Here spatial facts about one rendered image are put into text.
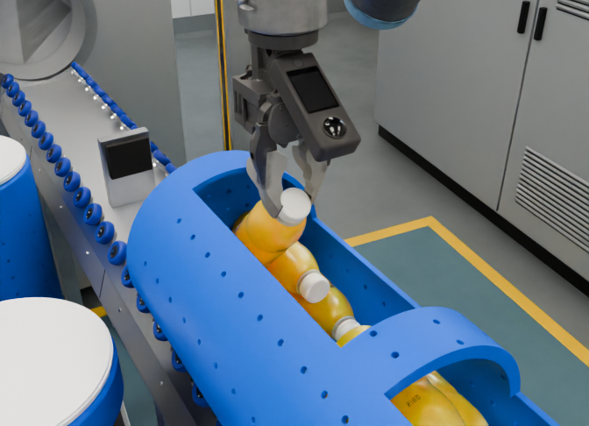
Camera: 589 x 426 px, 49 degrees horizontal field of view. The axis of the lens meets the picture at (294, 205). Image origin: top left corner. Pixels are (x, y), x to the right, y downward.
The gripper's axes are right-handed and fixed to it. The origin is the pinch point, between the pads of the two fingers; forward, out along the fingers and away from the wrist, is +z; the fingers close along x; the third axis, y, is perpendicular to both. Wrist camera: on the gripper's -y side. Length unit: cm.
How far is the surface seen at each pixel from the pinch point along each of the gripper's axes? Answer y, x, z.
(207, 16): 437, -185, 111
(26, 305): 28.0, 28.2, 22.6
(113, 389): 9.0, 22.1, 25.7
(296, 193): 0.5, -0.6, -1.1
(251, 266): -2.1, 6.9, 4.6
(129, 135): 64, -1, 18
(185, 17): 440, -167, 110
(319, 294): 2.5, -5.5, 17.4
